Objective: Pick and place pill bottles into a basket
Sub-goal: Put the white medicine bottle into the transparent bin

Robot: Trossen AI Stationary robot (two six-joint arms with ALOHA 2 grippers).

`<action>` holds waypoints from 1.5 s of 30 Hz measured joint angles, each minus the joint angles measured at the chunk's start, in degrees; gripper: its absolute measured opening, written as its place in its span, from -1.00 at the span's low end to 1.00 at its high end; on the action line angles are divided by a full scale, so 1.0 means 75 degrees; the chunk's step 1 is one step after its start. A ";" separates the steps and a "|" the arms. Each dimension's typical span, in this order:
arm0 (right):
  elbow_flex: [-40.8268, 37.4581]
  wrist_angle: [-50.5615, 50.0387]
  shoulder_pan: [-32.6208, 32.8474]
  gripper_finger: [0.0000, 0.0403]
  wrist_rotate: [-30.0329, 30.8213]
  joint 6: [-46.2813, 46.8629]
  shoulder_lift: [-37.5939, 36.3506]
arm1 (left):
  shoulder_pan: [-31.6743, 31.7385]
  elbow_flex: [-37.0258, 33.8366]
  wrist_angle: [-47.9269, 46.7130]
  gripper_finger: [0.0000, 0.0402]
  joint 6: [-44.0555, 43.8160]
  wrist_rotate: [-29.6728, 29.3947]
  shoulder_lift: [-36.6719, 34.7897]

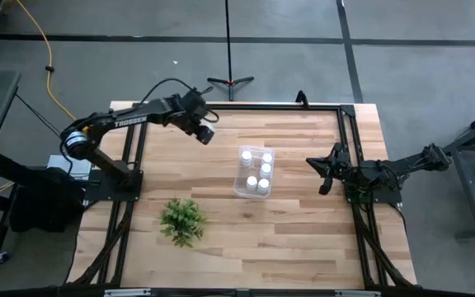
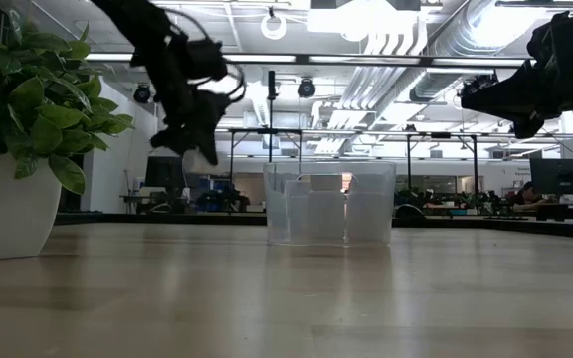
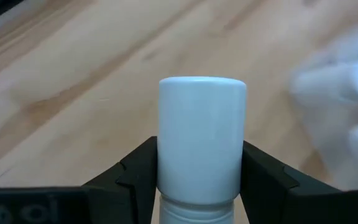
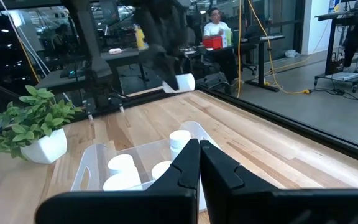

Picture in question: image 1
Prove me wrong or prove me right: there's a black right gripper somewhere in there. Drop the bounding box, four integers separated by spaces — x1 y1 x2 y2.
305 142 354 196

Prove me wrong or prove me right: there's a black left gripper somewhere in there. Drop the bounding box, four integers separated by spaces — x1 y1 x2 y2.
170 91 218 146

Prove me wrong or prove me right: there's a clear plastic basket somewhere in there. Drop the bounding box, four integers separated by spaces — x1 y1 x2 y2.
232 144 276 200

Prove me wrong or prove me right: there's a black tripod stand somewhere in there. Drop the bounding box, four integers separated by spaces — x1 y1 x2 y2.
206 0 256 102

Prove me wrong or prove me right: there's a green plant in white pot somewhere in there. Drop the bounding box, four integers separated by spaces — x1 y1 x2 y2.
158 197 209 249

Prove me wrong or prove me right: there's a white flat box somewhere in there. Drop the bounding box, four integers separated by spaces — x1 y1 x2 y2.
46 154 93 182

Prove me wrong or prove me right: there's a black bag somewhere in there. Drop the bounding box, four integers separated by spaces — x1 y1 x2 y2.
9 166 87 233

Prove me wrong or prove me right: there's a black braided cable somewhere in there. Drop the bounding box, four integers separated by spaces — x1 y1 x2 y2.
138 77 220 125

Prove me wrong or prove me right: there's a silver metal bracket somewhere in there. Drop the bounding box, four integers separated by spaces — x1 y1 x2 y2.
103 288 153 297
334 290 382 297

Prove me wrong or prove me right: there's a yellow extension cable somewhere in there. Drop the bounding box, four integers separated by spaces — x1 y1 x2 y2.
0 0 77 193

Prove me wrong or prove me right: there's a thin black cable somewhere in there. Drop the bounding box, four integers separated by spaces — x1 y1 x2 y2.
14 93 63 139

